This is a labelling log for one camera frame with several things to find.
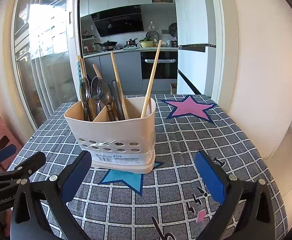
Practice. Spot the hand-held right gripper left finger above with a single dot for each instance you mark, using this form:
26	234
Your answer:
76	177

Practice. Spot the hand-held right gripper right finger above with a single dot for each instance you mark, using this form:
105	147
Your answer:
209	177

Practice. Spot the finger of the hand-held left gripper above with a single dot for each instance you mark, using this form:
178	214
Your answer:
30	165
5	153

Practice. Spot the beige plastic utensil holder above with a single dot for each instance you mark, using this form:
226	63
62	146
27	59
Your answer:
116	135

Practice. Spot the grey plaid star tablecloth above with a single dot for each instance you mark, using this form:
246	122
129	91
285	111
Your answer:
186	135

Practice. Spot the sliding glass door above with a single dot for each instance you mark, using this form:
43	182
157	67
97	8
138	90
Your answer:
43	55

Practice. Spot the black built-in oven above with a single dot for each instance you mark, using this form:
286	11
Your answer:
166	67

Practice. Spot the grey kitchen counter cabinets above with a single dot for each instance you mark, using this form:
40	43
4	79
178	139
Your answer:
129	67

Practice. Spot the black wok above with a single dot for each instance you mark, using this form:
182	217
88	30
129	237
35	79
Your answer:
108	44

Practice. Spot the steel cooking pot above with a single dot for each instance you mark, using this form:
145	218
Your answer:
131	42

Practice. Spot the green bowl of vegetables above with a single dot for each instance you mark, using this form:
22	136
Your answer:
146	44

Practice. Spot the patterned round plate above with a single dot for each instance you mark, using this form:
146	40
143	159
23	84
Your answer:
152	34

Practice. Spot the white refrigerator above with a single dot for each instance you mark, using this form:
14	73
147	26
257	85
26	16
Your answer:
193	17

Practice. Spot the black range hood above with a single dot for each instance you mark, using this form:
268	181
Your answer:
118	21

